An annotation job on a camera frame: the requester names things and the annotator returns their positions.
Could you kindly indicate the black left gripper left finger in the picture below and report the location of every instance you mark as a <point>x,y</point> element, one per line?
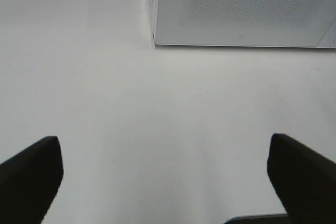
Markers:
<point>30,181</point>

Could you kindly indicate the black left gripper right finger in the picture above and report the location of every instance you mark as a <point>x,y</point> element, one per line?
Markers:
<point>303,180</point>

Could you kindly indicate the white microwave oven body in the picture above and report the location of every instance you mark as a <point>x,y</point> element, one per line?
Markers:
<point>329,40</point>

